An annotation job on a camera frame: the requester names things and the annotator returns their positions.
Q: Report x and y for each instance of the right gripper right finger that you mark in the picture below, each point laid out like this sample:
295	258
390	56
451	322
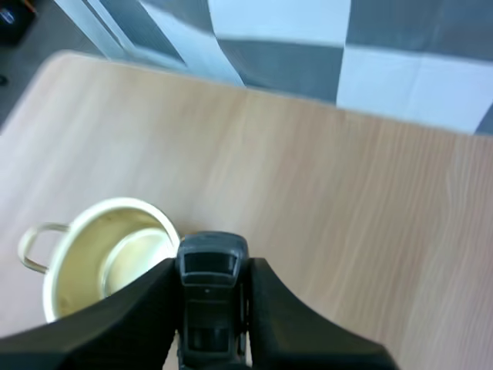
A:
292	331

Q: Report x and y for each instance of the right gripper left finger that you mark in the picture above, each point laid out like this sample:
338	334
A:
115	327

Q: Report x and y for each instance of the small grey toy car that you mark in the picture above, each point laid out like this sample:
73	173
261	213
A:
211	293

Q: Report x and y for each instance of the checked cloth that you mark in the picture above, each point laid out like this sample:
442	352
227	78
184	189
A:
308	50

